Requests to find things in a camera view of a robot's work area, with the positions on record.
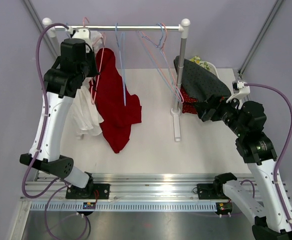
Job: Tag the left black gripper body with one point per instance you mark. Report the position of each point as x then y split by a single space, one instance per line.
88 68

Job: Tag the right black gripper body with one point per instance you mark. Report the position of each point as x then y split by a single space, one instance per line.
217 102

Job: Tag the red polka dot skirt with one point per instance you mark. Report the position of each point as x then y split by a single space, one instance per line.
188 103

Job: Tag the dark grey dotted skirt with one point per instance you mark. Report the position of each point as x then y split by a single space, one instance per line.
201 84

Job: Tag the pink hanger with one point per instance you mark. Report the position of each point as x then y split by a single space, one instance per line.
165 67
99 43

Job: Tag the white skirt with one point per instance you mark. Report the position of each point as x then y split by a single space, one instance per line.
85 115

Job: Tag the lemon print skirt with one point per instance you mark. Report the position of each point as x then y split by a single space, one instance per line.
202 63

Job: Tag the plain red skirt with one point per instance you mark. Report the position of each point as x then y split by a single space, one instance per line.
119 111

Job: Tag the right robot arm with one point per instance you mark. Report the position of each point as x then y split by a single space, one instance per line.
271 219

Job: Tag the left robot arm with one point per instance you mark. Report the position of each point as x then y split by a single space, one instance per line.
60 84

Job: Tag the white perforated basket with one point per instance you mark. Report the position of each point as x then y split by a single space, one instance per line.
226 75

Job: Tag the white clothes rack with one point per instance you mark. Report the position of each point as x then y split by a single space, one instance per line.
183 28

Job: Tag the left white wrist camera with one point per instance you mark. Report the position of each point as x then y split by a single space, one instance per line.
81 33

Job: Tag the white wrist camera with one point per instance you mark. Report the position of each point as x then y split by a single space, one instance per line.
240 91
81 33

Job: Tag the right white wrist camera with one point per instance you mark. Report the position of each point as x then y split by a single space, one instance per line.
240 91

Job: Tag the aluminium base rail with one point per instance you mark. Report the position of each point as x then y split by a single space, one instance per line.
140 187

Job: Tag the white slotted cable duct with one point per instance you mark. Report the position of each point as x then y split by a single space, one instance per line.
104 206

